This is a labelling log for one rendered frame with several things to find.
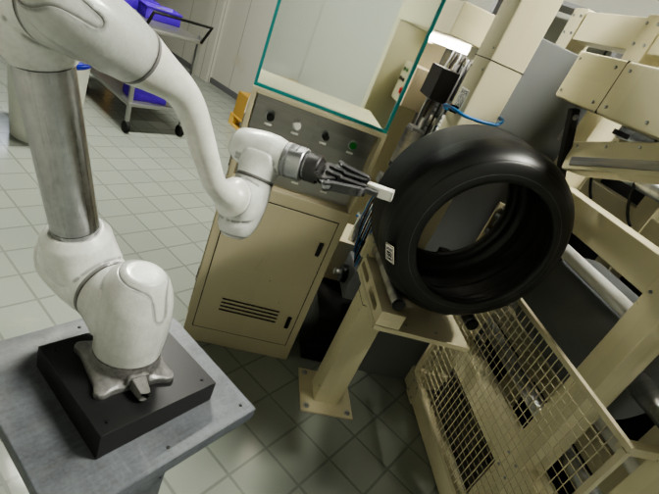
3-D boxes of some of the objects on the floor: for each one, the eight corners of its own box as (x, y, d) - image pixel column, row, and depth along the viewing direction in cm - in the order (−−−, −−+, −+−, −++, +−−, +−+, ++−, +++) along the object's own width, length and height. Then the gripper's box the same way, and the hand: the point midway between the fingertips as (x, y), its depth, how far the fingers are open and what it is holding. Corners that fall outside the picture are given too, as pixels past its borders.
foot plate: (298, 368, 232) (299, 365, 231) (345, 378, 239) (346, 375, 238) (299, 411, 209) (301, 408, 208) (352, 420, 216) (353, 418, 215)
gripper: (296, 165, 108) (389, 196, 104) (317, 142, 118) (403, 172, 113) (293, 189, 113) (381, 222, 109) (314, 167, 123) (395, 195, 118)
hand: (380, 191), depth 112 cm, fingers closed
